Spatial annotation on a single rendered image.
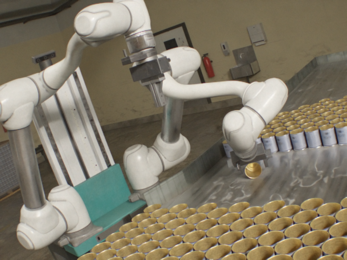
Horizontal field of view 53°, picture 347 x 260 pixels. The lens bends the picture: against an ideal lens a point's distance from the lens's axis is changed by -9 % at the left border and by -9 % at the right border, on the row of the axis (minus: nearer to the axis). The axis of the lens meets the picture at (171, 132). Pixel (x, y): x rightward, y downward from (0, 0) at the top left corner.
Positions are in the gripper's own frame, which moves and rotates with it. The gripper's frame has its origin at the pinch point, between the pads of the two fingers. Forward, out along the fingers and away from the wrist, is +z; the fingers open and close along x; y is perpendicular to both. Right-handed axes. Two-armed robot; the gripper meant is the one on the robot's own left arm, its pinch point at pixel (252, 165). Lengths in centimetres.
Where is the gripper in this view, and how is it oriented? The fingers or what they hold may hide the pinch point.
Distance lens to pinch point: 154.8
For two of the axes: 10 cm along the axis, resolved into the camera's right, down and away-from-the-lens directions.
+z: 3.4, 4.6, 8.2
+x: 9.3, -2.7, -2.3
